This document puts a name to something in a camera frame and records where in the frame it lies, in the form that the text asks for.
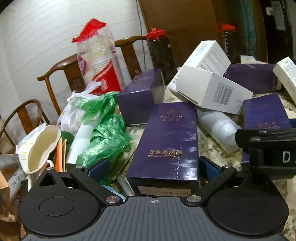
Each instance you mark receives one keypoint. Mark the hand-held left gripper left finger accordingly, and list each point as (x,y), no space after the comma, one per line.
(99,168)

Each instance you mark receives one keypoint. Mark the round-back wooden chair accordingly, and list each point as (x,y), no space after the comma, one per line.
(25,111)

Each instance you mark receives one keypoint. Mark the tall purple cosmetic box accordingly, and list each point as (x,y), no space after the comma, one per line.
(166,139)

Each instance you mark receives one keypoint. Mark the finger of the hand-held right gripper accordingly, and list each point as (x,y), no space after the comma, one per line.
(242,138)

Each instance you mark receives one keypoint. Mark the white printed box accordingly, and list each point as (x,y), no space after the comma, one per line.
(208,55)

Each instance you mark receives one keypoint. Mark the green plastic bag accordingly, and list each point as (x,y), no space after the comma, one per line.
(106,136)

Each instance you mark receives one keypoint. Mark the orange paper card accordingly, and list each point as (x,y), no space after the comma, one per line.
(61,155)

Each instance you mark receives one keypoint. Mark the large purple patterned box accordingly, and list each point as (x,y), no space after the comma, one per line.
(249,76)

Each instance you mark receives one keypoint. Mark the crumpled cream paper cup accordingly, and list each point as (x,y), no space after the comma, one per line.
(41,148)

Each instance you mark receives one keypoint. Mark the white barcode box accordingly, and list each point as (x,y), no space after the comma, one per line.
(208,90)

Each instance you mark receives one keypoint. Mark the white plastic bottle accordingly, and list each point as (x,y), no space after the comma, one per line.
(219,129)

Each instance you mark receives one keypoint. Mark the brown wooden wardrobe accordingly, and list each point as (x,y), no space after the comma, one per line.
(185,23)

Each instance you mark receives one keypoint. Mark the brown paper bag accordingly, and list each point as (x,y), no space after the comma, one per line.
(7,204)

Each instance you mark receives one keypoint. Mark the tall white text box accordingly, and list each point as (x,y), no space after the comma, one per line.
(285,71)

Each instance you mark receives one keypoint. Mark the small cream box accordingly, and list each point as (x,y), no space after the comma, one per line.
(248,59)

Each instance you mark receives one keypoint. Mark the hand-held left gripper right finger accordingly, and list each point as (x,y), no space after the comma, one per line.
(209,168)

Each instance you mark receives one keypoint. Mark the white plastic tube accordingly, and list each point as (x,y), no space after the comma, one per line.
(79,143)

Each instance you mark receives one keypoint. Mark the bag of paper cups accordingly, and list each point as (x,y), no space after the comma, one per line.
(101,62)

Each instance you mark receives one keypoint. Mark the white plastic bag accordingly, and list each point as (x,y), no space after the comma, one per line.
(69,111)

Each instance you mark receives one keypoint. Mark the dark bottle red cap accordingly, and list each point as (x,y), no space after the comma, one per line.
(229,44)
(161,55)

